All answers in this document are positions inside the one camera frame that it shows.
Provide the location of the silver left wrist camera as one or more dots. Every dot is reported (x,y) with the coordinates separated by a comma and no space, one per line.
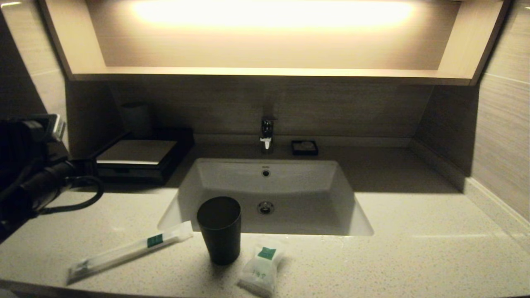
(56,127)

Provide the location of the small sachet green label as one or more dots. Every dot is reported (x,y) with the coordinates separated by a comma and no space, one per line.
(260,271)

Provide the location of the chrome sink drain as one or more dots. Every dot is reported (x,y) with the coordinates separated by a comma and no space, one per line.
(266,207)

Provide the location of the warm niche light strip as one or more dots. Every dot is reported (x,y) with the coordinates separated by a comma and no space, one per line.
(273,14)

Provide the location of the grey cup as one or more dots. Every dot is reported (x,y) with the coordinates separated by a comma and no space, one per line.
(138,121)

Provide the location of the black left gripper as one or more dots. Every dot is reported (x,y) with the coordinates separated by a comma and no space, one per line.
(49,186)

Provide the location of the chrome faucet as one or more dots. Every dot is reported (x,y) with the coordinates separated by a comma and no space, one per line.
(267,131)

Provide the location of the black soap dish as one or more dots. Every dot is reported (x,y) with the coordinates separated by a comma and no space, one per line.
(293,152)

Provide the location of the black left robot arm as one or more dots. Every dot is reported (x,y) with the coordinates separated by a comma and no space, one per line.
(16,145)

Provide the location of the dental kit packet green label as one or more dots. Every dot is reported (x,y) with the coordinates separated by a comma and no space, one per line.
(123,253)

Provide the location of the black amenity tray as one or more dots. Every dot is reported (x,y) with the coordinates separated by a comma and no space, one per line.
(185,145)

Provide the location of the wooden wall niche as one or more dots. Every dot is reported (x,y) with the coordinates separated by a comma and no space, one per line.
(269,73)

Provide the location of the black plastic cup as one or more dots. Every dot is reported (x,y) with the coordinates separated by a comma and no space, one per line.
(218,236)

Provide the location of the white ceramic sink basin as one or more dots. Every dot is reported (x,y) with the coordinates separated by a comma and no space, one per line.
(298,194)

